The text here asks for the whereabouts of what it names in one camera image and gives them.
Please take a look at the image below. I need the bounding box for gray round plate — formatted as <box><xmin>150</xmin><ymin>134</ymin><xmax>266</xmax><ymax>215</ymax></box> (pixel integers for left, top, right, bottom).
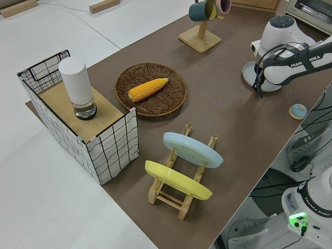
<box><xmin>242</xmin><ymin>61</ymin><xmax>283</xmax><ymax>93</ymax></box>

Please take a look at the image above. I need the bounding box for black plug at robot base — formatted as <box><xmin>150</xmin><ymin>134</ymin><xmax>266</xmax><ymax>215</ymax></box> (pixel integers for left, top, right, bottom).
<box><xmin>298</xmin><ymin>219</ymin><xmax>310</xmax><ymax>237</ymax></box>

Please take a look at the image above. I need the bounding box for light blue plate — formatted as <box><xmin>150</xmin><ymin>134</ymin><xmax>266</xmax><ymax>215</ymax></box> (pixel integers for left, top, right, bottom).
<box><xmin>163</xmin><ymin>132</ymin><xmax>224</xmax><ymax>169</ymax></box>

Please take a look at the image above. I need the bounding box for yellow plate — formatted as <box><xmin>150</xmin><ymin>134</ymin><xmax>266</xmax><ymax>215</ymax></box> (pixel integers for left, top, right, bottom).
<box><xmin>144</xmin><ymin>160</ymin><xmax>214</xmax><ymax>201</ymax></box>

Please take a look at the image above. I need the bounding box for brown table mat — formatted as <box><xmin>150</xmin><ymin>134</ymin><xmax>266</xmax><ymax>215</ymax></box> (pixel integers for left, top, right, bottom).
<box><xmin>25</xmin><ymin>2</ymin><xmax>332</xmax><ymax>249</ymax></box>

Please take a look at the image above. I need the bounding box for wooden mug stand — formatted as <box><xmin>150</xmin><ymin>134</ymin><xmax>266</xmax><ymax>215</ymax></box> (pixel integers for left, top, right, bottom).
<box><xmin>178</xmin><ymin>14</ymin><xmax>224</xmax><ymax>54</ymax></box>

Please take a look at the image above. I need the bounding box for pink mug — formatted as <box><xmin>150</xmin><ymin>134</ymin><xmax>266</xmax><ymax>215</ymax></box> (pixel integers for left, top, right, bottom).
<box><xmin>213</xmin><ymin>0</ymin><xmax>231</xmax><ymax>15</ymax></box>

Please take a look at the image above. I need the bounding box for white toaster oven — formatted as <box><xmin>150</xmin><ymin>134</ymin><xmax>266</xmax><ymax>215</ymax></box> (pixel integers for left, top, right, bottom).
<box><xmin>274</xmin><ymin>0</ymin><xmax>332</xmax><ymax>36</ymax></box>

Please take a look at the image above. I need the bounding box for brown wicker tray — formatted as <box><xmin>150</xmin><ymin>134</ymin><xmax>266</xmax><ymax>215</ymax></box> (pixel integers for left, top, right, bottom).
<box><xmin>114</xmin><ymin>62</ymin><xmax>188</xmax><ymax>117</ymax></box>

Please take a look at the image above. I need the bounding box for teal mug yellow inside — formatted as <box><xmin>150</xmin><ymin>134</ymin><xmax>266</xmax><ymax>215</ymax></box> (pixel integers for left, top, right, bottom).
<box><xmin>188</xmin><ymin>0</ymin><xmax>217</xmax><ymax>22</ymax></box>

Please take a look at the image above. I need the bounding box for dark gray stool seat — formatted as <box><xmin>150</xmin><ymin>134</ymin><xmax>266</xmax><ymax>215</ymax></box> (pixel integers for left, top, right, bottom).
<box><xmin>248</xmin><ymin>168</ymin><xmax>287</xmax><ymax>216</ymax></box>

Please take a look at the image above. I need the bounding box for yellow corn cob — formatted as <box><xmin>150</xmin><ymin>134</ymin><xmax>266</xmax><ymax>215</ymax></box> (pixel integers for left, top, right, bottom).
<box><xmin>128</xmin><ymin>77</ymin><xmax>169</xmax><ymax>102</ymax></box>

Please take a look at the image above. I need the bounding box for wooden dish rack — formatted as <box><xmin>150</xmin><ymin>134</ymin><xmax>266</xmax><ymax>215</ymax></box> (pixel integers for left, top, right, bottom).
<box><xmin>147</xmin><ymin>122</ymin><xmax>218</xmax><ymax>220</ymax></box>

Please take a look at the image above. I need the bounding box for white grid pattern storage box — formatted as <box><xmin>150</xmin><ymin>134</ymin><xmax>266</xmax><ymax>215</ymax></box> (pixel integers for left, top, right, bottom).
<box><xmin>17</xmin><ymin>49</ymin><xmax>140</xmax><ymax>185</ymax></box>

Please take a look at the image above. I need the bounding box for light wooden block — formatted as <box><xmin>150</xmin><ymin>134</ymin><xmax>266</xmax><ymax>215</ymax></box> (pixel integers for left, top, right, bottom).
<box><xmin>89</xmin><ymin>0</ymin><xmax>120</xmax><ymax>14</ymax></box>
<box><xmin>0</xmin><ymin>0</ymin><xmax>38</xmax><ymax>18</ymax></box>

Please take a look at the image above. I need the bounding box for white cylinder with glass base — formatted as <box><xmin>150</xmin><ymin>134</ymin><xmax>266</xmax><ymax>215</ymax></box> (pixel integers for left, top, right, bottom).
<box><xmin>58</xmin><ymin>57</ymin><xmax>98</xmax><ymax>120</ymax></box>

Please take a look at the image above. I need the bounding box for wooden board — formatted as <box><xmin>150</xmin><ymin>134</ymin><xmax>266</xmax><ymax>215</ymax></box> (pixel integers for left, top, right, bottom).
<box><xmin>38</xmin><ymin>82</ymin><xmax>125</xmax><ymax>139</ymax></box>

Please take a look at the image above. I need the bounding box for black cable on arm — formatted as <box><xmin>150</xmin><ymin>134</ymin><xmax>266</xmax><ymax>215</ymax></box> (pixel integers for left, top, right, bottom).
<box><xmin>255</xmin><ymin>44</ymin><xmax>311</xmax><ymax>89</ymax></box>

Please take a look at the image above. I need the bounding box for black floor cable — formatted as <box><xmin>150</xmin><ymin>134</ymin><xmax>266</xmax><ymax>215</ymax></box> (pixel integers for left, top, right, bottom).
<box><xmin>253</xmin><ymin>178</ymin><xmax>313</xmax><ymax>194</ymax></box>

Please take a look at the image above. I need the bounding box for thin gray wire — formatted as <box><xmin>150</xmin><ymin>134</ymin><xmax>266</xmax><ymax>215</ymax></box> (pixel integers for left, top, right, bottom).
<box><xmin>37</xmin><ymin>0</ymin><xmax>90</xmax><ymax>12</ymax></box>

